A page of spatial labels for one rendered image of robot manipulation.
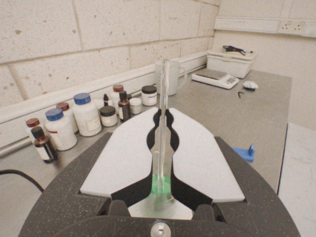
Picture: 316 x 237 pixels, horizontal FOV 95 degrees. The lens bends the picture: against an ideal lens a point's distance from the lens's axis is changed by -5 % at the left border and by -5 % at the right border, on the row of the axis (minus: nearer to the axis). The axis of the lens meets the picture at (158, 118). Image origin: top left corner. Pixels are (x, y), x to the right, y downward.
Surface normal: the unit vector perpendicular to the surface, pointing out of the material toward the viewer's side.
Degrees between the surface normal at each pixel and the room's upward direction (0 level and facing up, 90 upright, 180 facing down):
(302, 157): 0
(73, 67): 90
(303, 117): 90
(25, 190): 0
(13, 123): 90
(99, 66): 90
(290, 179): 0
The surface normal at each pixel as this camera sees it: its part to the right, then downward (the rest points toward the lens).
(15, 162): 0.02, -0.84
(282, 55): -0.63, 0.41
